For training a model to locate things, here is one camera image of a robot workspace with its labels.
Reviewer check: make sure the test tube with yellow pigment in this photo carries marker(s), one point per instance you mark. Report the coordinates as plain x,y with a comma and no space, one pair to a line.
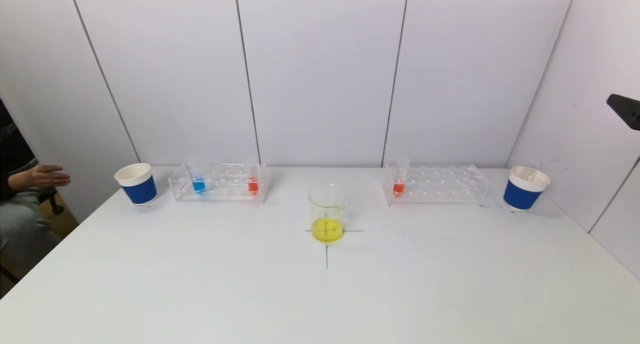
534,169

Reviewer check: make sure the bare hand of bystander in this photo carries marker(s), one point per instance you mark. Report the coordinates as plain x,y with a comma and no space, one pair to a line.
50,176

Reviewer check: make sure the test tube with red pigment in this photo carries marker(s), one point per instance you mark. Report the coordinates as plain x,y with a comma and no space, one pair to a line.
253,185
398,188

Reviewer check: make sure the clear acrylic test tube rack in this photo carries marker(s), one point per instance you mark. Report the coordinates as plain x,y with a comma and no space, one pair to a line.
440,189
225,189

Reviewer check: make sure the bare forearm of bystander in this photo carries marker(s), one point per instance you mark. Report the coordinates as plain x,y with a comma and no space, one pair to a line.
20,180

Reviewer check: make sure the clear glass beaker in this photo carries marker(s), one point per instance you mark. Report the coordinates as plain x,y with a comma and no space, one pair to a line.
327,231

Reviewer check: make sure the seated person in grey trousers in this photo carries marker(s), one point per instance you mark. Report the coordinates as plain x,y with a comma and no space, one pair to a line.
20,224

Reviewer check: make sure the blue white paper cup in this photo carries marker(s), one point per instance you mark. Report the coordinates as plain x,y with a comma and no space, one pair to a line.
520,196
140,191

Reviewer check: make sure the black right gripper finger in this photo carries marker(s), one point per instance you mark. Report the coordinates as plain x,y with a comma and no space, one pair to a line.
627,111

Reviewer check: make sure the black office chair base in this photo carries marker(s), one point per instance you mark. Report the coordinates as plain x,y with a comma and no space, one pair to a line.
56,209

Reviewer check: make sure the test tube with blue pigment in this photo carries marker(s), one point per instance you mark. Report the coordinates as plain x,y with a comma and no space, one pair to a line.
198,185

